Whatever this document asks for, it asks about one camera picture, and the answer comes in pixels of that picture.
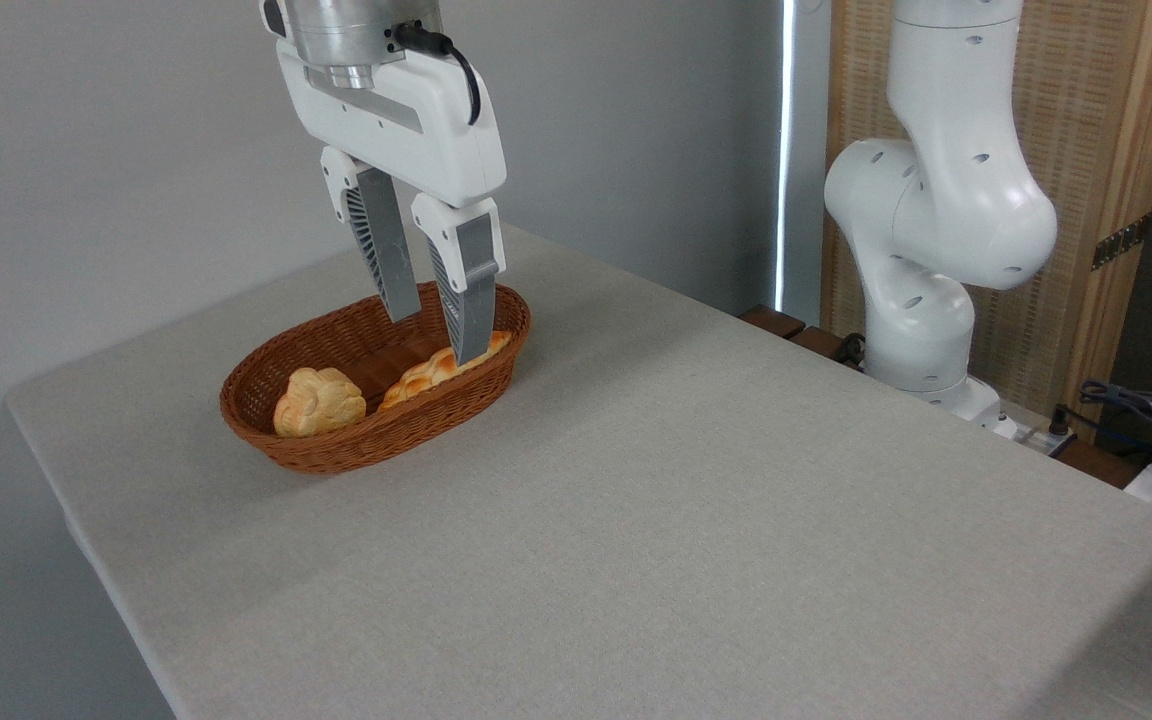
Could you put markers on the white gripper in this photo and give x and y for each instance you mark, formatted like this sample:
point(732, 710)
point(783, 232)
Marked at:
point(406, 120)

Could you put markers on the long braided bread loaf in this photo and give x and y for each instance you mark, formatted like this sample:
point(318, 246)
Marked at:
point(421, 378)

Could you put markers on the round golden bread roll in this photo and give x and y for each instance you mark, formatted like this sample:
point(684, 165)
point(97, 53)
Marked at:
point(321, 403)

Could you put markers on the brass hinge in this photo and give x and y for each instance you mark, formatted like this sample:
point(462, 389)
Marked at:
point(1121, 242)

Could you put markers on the white power connector block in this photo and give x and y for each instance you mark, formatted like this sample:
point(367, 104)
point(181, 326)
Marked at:
point(1031, 432)

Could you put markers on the brown wicker oval basket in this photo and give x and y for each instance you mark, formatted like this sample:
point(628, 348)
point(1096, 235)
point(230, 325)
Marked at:
point(336, 455)

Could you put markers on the grey fabric tablecloth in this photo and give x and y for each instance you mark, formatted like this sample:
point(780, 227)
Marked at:
point(636, 520)

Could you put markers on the wooden woven screen panel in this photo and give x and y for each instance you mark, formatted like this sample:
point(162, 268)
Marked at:
point(1086, 130)

